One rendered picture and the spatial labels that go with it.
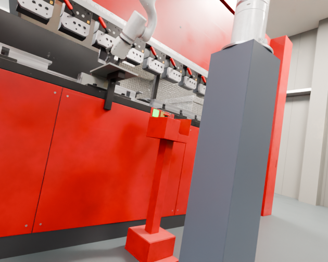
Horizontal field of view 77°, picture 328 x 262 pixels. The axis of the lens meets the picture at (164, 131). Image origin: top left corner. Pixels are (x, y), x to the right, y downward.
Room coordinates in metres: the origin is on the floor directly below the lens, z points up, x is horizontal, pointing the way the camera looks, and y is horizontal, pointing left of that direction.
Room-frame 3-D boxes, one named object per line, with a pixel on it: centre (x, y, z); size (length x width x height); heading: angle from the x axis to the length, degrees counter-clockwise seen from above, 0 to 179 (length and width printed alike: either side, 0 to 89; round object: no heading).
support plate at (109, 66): (1.20, 0.36, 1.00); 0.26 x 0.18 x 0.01; 41
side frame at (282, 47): (2.93, -1.16, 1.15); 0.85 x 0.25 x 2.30; 41
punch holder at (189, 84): (1.82, -0.14, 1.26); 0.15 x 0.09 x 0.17; 131
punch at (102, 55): (1.31, 0.45, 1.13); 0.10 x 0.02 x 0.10; 131
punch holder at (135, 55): (1.43, 0.32, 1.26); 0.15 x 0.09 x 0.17; 131
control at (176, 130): (1.24, -0.03, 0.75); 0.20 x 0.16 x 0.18; 133
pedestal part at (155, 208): (1.24, -0.03, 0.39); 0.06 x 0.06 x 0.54; 43
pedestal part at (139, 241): (1.22, -0.05, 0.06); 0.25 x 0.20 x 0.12; 43
